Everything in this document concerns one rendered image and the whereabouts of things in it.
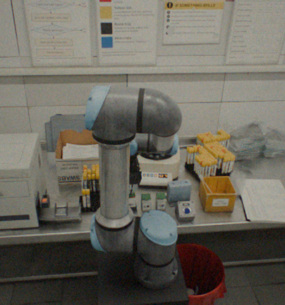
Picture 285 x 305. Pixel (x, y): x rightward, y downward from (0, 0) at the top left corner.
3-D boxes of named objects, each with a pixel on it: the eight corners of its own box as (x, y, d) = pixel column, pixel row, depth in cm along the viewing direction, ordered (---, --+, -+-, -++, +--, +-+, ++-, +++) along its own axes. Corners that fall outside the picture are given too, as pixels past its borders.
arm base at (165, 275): (183, 284, 118) (186, 264, 112) (138, 293, 115) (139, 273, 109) (169, 248, 130) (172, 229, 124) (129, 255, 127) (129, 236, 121)
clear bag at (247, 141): (232, 163, 193) (238, 133, 183) (215, 148, 207) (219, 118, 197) (271, 154, 202) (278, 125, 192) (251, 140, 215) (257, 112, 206)
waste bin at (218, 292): (154, 352, 193) (158, 299, 170) (146, 294, 224) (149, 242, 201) (223, 346, 197) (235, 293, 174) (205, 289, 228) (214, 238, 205)
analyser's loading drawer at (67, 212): (30, 223, 147) (28, 213, 144) (32, 212, 152) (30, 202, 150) (80, 220, 149) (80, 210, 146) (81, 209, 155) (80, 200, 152)
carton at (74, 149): (57, 185, 173) (53, 158, 165) (62, 153, 197) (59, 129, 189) (108, 183, 175) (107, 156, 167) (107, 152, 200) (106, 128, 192)
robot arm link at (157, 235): (175, 267, 111) (179, 237, 104) (132, 263, 112) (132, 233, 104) (175, 237, 121) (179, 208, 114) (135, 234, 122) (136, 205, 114)
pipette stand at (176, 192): (169, 207, 161) (171, 189, 156) (165, 197, 167) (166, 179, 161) (190, 204, 163) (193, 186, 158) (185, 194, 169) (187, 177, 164)
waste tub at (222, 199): (203, 212, 158) (206, 195, 153) (197, 193, 169) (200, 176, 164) (234, 212, 159) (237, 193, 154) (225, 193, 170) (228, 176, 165)
